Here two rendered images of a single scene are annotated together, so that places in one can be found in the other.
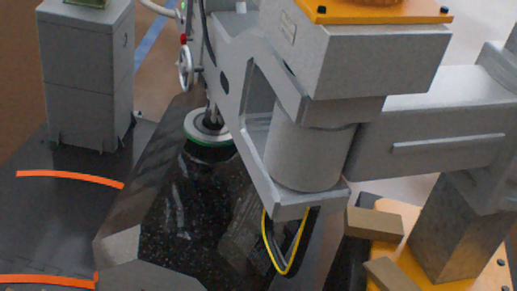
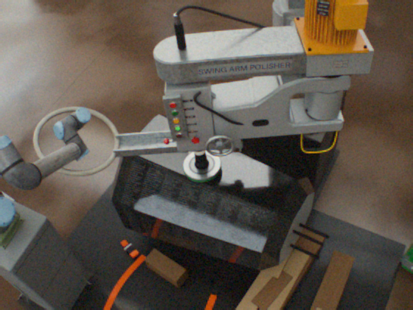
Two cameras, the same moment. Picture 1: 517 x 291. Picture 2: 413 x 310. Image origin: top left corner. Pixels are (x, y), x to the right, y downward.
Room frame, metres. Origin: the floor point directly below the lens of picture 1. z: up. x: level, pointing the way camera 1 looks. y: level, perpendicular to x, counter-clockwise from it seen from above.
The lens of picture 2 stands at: (0.76, 1.47, 2.80)
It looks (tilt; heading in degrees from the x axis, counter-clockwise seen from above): 49 degrees down; 301
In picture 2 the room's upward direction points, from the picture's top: 8 degrees counter-clockwise
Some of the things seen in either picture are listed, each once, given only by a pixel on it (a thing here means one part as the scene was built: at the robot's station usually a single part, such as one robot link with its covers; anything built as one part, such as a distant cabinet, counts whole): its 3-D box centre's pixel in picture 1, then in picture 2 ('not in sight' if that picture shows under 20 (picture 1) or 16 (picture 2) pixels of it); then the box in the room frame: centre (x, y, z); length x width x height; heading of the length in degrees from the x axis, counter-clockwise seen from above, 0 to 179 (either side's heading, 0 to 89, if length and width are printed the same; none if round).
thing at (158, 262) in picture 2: not in sight; (166, 268); (1.79, 0.55, 0.07); 0.30 x 0.12 x 0.12; 168
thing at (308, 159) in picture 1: (309, 136); (323, 94); (0.99, -0.11, 1.39); 0.19 x 0.19 x 0.20
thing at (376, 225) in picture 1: (373, 225); not in sight; (1.35, -0.45, 0.81); 0.20 x 0.10 x 0.05; 92
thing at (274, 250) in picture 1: (285, 221); (318, 133); (0.99, -0.11, 1.10); 0.23 x 0.03 x 0.32; 26
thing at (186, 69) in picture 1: (196, 68); (219, 140); (1.42, 0.23, 1.24); 0.15 x 0.10 x 0.15; 26
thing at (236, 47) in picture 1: (262, 86); (271, 105); (1.23, 0.02, 1.35); 0.74 x 0.23 x 0.49; 26
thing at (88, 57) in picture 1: (90, 69); (35, 262); (2.52, 1.02, 0.43); 0.50 x 0.50 x 0.85; 0
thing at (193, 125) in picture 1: (212, 124); (201, 164); (1.58, 0.18, 0.92); 0.21 x 0.21 x 0.01
